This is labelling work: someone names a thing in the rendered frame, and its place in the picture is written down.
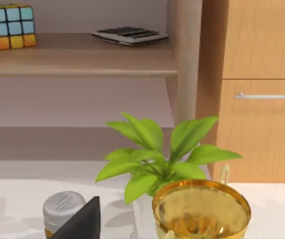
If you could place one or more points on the coloured puzzle cube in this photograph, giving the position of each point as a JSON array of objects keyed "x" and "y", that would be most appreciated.
[{"x": 10, "y": 26}]

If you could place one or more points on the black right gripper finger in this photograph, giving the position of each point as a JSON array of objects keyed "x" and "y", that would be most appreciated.
[{"x": 85, "y": 221}]

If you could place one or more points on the wooden drawer front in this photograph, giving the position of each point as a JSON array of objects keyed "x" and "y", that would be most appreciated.
[{"x": 261, "y": 139}]

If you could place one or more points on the white capped bottle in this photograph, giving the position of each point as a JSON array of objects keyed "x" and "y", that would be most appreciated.
[{"x": 60, "y": 211}]

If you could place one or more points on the green leafy potted plant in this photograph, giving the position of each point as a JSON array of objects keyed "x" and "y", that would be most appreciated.
[{"x": 157, "y": 159}]

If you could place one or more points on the wooden cupboard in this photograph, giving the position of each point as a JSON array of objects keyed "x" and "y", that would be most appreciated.
[{"x": 256, "y": 99}]

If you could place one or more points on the black and white calculator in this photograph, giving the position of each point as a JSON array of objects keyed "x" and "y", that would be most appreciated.
[{"x": 129, "y": 35}]

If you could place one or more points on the open wooden shelf unit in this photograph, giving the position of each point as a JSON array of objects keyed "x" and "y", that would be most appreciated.
[{"x": 82, "y": 74}]

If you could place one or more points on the gold trophy cup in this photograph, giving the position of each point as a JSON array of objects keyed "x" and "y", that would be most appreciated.
[{"x": 202, "y": 211}]

